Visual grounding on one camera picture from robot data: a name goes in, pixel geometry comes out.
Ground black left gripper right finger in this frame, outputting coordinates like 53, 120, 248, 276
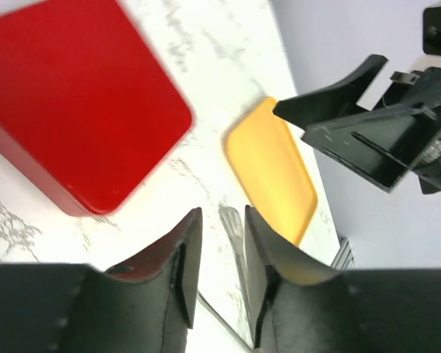
245, 206, 441, 352

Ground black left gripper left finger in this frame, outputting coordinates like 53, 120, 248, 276
0, 208, 203, 352

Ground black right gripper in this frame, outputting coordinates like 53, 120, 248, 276
273, 54, 441, 194

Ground metal tongs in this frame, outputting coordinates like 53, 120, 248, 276
196, 204, 254, 352

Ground red box lid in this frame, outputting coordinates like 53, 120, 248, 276
0, 1, 193, 216

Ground yellow tray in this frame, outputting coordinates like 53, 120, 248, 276
223, 97, 318, 246

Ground aluminium front rail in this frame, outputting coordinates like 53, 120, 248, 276
331, 238, 355, 271

